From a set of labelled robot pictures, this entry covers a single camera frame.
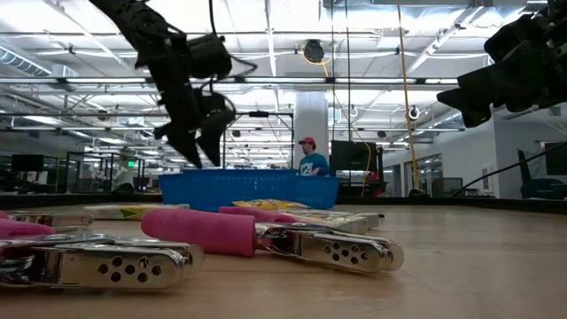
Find black monitor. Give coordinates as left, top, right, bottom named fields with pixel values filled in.
left=11, top=153, right=45, bottom=173
left=330, top=140, right=379, bottom=173
left=543, top=141, right=567, bottom=176

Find black hanging cables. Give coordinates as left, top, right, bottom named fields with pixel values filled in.
left=330, top=0, right=352, bottom=143

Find yellow hanging cable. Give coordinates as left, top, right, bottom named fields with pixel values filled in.
left=395, top=0, right=423, bottom=192

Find person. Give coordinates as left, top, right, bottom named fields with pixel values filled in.
left=297, top=136, right=331, bottom=177

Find white pillar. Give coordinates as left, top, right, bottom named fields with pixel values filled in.
left=293, top=90, right=330, bottom=172

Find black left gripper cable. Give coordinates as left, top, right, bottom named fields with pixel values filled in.
left=206, top=0, right=259, bottom=89

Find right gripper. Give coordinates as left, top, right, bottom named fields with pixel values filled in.
left=436, top=12, right=567, bottom=129

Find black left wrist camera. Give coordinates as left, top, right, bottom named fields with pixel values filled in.
left=185, top=34, right=234, bottom=80

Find pliers with pink handles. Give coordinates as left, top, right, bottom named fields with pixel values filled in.
left=140, top=205, right=406, bottom=275
left=0, top=233, right=206, bottom=292
left=0, top=210, right=96, bottom=240

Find black ceiling cable reel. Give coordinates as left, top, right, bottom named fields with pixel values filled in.
left=302, top=38, right=326, bottom=65

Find black workcell frame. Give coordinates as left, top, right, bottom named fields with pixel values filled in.
left=221, top=111, right=296, bottom=170

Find blue plastic basket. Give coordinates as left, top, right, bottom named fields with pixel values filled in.
left=158, top=173, right=191, bottom=210
left=181, top=167, right=300, bottom=213
left=294, top=175, right=341, bottom=210

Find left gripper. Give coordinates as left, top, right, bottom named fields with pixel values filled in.
left=147, top=37, right=238, bottom=169

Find dark blue seat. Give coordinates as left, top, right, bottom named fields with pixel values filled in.
left=517, top=148, right=567, bottom=200

